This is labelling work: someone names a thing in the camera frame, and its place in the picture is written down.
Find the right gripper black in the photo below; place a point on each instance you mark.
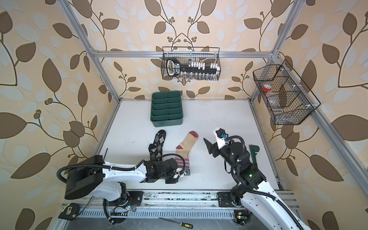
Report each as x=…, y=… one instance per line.
x=212, y=149

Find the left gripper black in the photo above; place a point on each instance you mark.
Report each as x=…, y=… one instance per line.
x=178, y=175

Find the beige sock maroon purple stripes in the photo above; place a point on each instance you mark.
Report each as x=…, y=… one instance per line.
x=184, y=148

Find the black grey argyle sock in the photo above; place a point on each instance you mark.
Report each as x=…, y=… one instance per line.
x=156, y=148

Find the green plastic divided tray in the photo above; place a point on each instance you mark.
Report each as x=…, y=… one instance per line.
x=166, y=109

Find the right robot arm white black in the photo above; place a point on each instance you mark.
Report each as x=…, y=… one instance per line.
x=252, y=190

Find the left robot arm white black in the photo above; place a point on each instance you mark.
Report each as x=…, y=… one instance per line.
x=98, y=178

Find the green pipe wrench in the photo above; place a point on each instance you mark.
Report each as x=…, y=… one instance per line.
x=254, y=149

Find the red lidded container in basket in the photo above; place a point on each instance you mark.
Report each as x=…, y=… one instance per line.
x=266, y=88

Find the black yellow tape measure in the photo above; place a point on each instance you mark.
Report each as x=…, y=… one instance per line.
x=70, y=212

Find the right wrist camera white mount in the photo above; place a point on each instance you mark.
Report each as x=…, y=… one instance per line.
x=221, y=136

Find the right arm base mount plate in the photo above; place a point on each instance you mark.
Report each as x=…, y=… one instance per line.
x=229, y=200

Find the aluminium front rail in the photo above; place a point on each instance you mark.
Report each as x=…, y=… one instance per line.
x=197, y=207

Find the yellow black handled screwdriver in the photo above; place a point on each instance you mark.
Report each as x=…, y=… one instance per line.
x=182, y=224

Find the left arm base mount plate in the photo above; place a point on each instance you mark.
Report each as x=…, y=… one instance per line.
x=133, y=198

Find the black socket set rail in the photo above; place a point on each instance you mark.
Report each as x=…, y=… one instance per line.
x=174, y=68

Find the black wire basket back wall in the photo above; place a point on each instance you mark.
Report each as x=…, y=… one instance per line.
x=197, y=54

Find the black wire basket wall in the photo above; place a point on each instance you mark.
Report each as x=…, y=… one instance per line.
x=197, y=54
x=291, y=100

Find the black wire basket right wall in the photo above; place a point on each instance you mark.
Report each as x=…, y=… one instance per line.
x=291, y=100

